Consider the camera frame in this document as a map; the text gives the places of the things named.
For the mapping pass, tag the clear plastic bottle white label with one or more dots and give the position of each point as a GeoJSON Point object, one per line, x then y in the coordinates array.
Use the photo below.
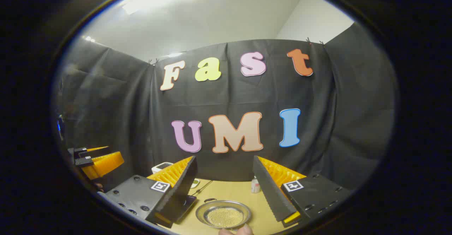
{"type": "Point", "coordinates": [255, 185]}

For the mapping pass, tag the white toaster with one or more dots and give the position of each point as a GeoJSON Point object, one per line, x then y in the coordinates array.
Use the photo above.
{"type": "Point", "coordinates": [161, 166]}

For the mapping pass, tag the black induction cooktop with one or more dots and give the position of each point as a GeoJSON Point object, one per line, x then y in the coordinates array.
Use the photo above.
{"type": "Point", "coordinates": [187, 205]}

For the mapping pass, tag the pile of yellow soybeans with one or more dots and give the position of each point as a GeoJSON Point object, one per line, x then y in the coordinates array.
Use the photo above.
{"type": "Point", "coordinates": [225, 216]}

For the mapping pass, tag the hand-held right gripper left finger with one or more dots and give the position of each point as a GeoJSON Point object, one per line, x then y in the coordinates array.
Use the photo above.
{"type": "Point", "coordinates": [178, 189]}

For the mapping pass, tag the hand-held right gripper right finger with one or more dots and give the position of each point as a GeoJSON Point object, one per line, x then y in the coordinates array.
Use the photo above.
{"type": "Point", "coordinates": [270, 192]}

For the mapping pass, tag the white divided bean tray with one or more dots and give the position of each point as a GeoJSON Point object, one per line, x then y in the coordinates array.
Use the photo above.
{"type": "Point", "coordinates": [195, 183]}

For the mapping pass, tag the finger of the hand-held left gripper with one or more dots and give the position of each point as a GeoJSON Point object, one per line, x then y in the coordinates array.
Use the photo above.
{"type": "Point", "coordinates": [106, 164]}
{"type": "Point", "coordinates": [93, 152]}

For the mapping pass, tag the black backdrop cloth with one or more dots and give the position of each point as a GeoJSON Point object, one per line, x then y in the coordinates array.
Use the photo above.
{"type": "Point", "coordinates": [141, 122]}

